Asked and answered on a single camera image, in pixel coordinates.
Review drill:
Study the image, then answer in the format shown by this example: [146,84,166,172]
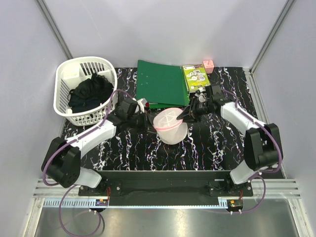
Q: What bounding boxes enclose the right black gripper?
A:
[176,97,212,124]

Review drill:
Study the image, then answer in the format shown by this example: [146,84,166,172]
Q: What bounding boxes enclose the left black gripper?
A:
[127,110,158,134]

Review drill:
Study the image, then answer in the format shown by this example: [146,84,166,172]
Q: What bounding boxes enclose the white mesh laundry bag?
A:
[153,108,188,145]

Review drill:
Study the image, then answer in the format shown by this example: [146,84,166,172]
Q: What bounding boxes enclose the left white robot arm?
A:
[41,98,152,196]

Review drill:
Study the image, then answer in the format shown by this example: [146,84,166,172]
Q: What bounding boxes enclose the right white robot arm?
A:
[177,84,283,196]

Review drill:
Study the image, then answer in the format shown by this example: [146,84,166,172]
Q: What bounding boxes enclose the green folder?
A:
[136,60,190,109]

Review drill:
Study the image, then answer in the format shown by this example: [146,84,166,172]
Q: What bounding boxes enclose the black marbled table mat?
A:
[81,67,257,171]

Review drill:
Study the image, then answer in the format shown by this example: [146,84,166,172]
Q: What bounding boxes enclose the green book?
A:
[182,64,211,93]

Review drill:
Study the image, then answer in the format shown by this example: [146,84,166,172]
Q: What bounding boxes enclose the black clothes in basket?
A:
[68,73,114,114]

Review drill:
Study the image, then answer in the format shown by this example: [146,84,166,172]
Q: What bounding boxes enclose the pink small box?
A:
[203,60,215,74]

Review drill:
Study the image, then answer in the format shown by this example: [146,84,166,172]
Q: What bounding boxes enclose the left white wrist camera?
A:
[137,98,147,113]

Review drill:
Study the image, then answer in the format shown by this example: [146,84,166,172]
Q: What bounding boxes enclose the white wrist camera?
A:
[195,87,207,103]
[137,98,147,113]

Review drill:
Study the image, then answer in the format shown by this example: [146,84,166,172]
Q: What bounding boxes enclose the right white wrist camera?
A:
[195,87,207,103]

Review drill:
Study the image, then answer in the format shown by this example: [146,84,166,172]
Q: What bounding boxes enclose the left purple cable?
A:
[41,88,129,235]

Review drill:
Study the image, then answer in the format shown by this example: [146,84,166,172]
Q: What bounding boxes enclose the purple cable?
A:
[41,88,129,235]
[222,89,284,215]

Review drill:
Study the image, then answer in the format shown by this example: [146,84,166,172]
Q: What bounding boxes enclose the black mounting base plate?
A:
[79,171,253,208]

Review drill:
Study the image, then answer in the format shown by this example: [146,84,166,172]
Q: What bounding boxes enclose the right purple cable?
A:
[222,89,284,215]

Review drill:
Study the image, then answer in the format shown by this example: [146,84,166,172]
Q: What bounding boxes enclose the white cable duct rail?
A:
[43,198,109,208]

